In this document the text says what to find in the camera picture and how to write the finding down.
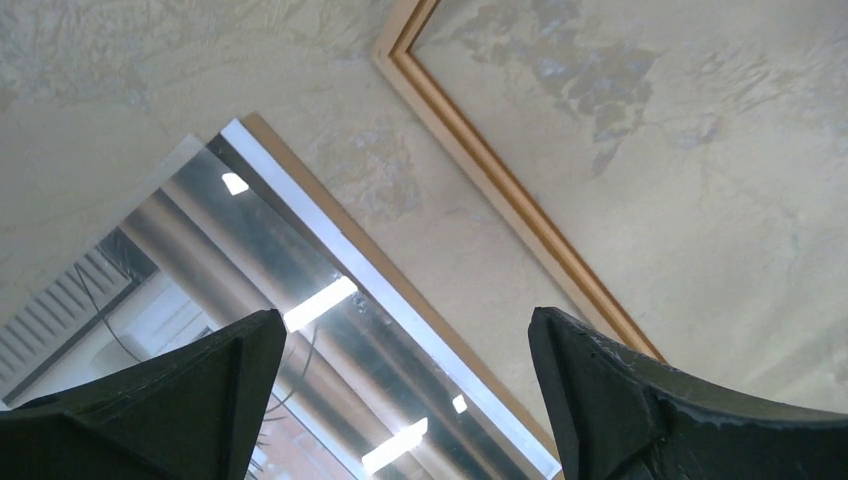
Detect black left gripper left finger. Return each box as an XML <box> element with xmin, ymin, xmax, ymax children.
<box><xmin>1</xmin><ymin>310</ymin><xmax>287</xmax><ymax>479</ymax></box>

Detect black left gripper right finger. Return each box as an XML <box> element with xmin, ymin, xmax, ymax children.
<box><xmin>528</xmin><ymin>307</ymin><xmax>847</xmax><ymax>479</ymax></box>

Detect wooden picture frame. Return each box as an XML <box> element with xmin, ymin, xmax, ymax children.
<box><xmin>372</xmin><ymin>1</ymin><xmax>664</xmax><ymax>361</ymax></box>

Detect glossy photo print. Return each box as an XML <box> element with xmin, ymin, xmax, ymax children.
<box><xmin>1</xmin><ymin>134</ymin><xmax>546</xmax><ymax>479</ymax></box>

